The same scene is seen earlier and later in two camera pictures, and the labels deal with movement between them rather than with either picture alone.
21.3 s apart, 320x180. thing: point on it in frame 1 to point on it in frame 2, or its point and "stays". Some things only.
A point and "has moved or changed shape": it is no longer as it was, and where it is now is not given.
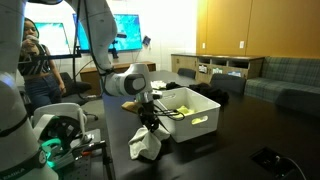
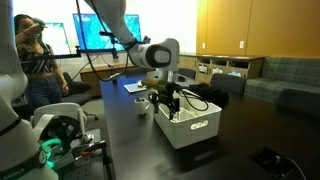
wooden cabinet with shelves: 206,64 stays
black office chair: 73,91 stays
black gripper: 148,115 to 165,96
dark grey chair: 234,85 stays
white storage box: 200,115 has moved or changed shape
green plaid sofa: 293,82 stays
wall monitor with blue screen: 128,38 stays
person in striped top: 42,83 stays
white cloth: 146,144 to 182,114
